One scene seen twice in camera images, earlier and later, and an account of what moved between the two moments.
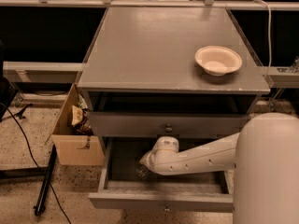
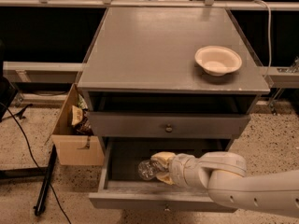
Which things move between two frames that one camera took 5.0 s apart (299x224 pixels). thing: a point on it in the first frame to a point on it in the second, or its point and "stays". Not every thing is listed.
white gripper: [149, 159] to [179, 169]
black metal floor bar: [40, 206] stays
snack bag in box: [81, 120] stays
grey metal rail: [40, 72] stays
